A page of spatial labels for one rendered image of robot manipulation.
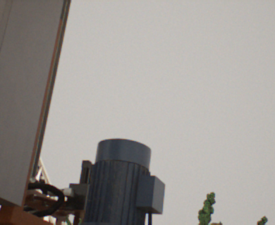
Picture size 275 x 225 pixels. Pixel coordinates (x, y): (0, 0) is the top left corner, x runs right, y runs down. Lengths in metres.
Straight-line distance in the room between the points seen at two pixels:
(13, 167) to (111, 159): 0.63
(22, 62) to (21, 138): 0.19
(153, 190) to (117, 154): 0.18
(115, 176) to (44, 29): 0.64
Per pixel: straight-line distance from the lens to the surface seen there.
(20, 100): 1.26
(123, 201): 1.76
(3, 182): 1.21
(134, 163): 1.80
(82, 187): 1.95
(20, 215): 1.30
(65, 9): 7.33
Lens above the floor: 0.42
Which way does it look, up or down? 23 degrees up
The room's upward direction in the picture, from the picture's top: 8 degrees clockwise
